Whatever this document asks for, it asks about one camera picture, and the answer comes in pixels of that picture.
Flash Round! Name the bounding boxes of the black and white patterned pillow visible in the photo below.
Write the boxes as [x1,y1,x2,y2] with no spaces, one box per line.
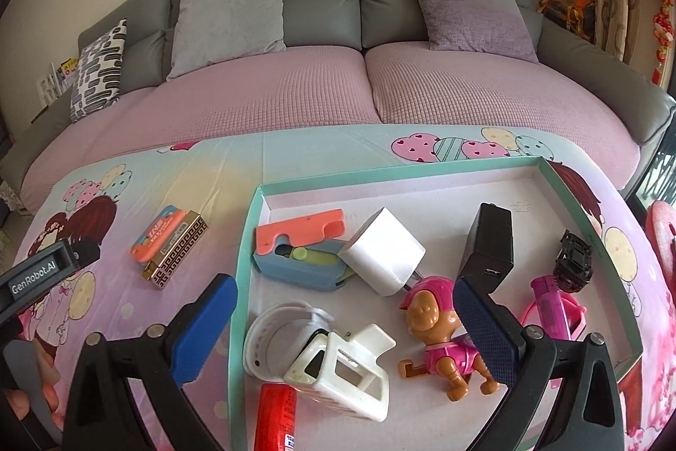
[70,18,128,123]

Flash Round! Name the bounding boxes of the orange decoration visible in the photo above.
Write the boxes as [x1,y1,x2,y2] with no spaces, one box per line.
[537,0,598,45]

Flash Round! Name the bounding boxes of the red tube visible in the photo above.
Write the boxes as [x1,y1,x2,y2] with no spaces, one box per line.
[253,380,298,451]

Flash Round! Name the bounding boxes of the black charger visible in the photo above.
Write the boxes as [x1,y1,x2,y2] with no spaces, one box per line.
[456,202,515,296]

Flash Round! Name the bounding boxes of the orange and blue toy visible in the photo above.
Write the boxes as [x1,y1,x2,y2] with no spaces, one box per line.
[252,208,352,292]

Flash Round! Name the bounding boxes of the white charger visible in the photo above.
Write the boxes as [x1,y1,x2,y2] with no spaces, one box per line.
[337,206,427,298]

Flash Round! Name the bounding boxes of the white watch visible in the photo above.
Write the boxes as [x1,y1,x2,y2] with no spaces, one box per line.
[242,301,339,381]

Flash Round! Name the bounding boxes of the magazine with yellow cover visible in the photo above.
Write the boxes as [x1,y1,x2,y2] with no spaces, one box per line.
[37,57,80,106]

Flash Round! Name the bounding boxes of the magenta tube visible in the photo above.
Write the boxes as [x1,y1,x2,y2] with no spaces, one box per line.
[530,273,575,389]

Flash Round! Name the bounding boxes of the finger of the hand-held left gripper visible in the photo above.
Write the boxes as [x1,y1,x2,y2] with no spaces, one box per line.
[55,238,101,276]

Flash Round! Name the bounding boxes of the purple grey pillow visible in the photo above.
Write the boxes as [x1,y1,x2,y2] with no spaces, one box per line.
[401,0,540,64]

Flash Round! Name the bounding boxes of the white hair claw clip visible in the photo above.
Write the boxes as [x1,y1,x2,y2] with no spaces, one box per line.
[283,323,397,423]

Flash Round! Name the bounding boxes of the person's left hand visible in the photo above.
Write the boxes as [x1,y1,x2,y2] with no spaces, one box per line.
[1,369,61,423]

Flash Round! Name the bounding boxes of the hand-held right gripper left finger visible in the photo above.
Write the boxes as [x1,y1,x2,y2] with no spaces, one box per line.
[62,273,240,451]

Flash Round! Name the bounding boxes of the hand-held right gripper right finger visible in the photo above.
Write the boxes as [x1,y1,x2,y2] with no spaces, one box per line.
[453,276,627,451]

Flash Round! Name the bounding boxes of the pink puppy toy figure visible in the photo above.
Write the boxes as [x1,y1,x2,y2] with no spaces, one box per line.
[396,275,500,404]

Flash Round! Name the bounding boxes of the orange and blue pack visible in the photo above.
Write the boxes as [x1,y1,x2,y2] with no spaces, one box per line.
[130,205,187,265]

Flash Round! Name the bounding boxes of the gold and black patterned box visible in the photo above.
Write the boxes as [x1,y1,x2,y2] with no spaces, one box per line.
[140,211,208,290]

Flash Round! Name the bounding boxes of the printed cartoon blanket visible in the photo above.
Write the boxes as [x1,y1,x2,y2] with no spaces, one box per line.
[0,123,676,451]

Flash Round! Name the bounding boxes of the red hanging decoration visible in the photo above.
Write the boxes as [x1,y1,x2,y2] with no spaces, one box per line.
[651,0,676,88]

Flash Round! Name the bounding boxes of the teal shallow cardboard box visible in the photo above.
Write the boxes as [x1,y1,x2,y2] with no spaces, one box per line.
[227,156,644,451]

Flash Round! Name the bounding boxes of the black toy car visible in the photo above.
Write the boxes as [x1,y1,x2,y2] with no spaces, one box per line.
[551,228,594,294]

